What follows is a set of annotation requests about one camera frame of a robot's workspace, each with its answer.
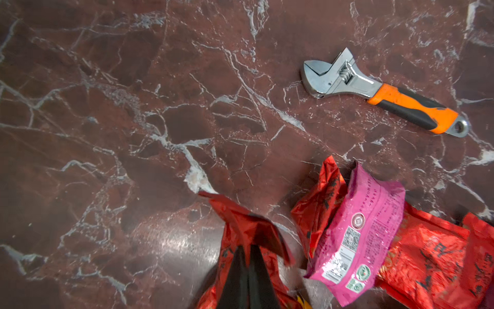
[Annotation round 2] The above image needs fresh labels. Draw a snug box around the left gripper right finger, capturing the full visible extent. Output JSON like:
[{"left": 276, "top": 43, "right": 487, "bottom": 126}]
[{"left": 248, "top": 245, "right": 280, "bottom": 309}]

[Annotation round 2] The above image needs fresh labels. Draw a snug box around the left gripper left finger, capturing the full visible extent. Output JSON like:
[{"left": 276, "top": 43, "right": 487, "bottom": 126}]
[{"left": 216, "top": 246, "right": 249, "bottom": 309}]

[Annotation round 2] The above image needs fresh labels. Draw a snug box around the red tea bag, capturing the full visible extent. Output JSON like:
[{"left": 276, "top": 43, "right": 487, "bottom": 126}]
[
  {"left": 291, "top": 156, "right": 347, "bottom": 260},
  {"left": 376, "top": 204, "right": 493, "bottom": 308},
  {"left": 198, "top": 191, "right": 301, "bottom": 308}
]

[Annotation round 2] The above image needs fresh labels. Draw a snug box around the magenta tea bag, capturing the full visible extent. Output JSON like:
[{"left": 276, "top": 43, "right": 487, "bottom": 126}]
[{"left": 305, "top": 164, "right": 405, "bottom": 306}]

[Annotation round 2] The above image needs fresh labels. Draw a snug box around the small yellow tea bag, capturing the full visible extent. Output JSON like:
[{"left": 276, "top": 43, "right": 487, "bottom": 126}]
[{"left": 297, "top": 295, "right": 313, "bottom": 309}]

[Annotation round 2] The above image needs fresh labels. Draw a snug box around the orange handled adjustable wrench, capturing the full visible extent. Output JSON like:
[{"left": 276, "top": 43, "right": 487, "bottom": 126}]
[{"left": 301, "top": 48, "right": 470, "bottom": 138}]

